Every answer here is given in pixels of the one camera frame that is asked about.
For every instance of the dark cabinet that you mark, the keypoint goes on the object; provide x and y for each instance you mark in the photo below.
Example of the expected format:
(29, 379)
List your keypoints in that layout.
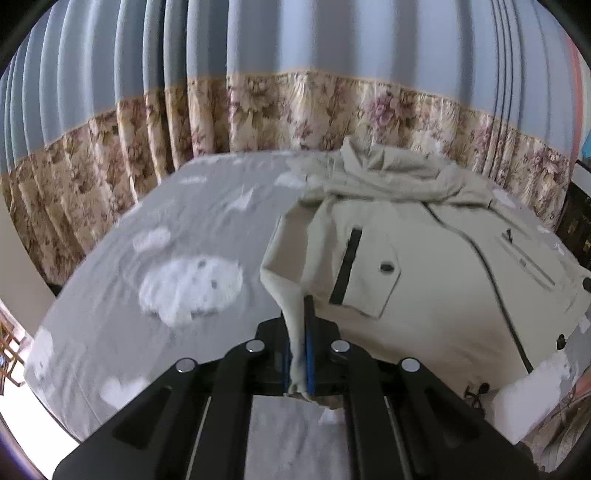
(577, 221)

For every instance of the pink printed cloth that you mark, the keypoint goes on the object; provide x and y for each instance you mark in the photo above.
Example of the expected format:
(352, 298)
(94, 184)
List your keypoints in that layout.
(568, 424)

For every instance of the grey animal print bed sheet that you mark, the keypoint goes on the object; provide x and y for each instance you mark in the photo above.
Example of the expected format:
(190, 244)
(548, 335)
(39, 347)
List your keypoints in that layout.
(115, 286)

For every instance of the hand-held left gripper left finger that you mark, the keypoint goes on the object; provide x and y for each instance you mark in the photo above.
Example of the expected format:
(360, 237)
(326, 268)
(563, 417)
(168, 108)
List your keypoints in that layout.
(231, 392)

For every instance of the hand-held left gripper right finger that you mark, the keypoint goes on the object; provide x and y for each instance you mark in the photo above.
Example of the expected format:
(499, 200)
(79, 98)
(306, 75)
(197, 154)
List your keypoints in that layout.
(369, 392)

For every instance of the blue and floral curtain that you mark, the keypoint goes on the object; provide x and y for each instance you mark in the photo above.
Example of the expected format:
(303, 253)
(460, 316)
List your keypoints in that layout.
(295, 37)

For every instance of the beige hooded jacket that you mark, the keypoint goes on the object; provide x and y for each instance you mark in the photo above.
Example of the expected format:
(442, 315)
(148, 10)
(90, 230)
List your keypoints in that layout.
(438, 300)

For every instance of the wooden lattice frame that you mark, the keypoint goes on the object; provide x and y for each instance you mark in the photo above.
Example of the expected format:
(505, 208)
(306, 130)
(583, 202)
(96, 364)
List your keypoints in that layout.
(9, 350)

